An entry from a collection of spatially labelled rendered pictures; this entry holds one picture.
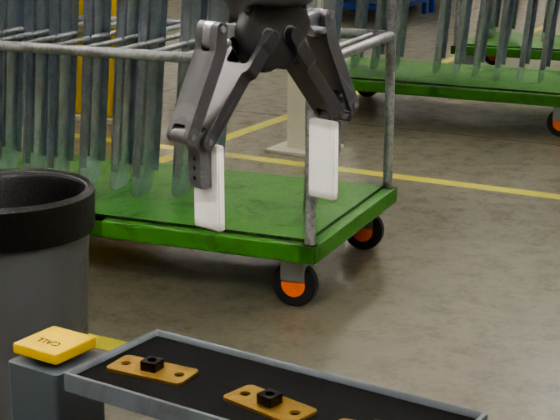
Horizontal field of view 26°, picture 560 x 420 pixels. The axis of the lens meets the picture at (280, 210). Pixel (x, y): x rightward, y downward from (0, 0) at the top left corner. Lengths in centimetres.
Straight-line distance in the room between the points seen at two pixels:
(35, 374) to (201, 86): 42
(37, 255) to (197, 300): 142
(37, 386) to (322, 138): 39
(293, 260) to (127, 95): 117
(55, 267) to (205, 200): 257
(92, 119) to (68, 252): 186
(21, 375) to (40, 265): 226
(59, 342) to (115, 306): 352
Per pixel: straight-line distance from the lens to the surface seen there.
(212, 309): 470
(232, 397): 110
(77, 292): 363
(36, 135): 556
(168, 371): 116
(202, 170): 96
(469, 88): 802
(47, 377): 123
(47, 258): 351
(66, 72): 543
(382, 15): 864
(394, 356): 427
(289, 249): 457
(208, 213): 98
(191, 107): 94
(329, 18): 103
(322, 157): 106
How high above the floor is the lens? 161
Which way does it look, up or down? 15 degrees down
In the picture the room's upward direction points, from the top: straight up
